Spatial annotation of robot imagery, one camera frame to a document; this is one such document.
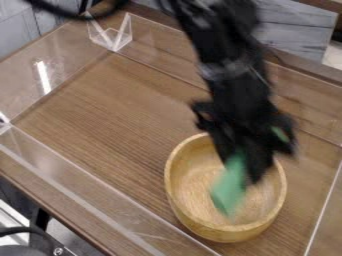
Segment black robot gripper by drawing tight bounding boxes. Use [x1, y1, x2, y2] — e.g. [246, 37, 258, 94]
[191, 74, 297, 184]

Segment green rectangular block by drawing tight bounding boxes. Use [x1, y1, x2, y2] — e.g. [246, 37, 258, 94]
[210, 125, 294, 216]

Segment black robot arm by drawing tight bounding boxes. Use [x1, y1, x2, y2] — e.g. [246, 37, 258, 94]
[166, 0, 297, 183]

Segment light wooden oval bowl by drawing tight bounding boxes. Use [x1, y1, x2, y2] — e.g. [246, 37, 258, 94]
[165, 133, 288, 243]

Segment clear acrylic corner bracket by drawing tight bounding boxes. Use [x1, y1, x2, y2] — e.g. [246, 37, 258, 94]
[87, 13, 133, 52]

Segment thick black corrugated arm cable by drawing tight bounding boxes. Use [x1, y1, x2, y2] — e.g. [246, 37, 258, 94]
[24, 0, 131, 20]

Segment black table leg bracket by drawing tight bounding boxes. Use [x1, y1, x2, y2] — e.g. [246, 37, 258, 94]
[30, 208, 78, 256]

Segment black cable under table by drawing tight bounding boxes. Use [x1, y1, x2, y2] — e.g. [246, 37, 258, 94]
[0, 226, 51, 256]

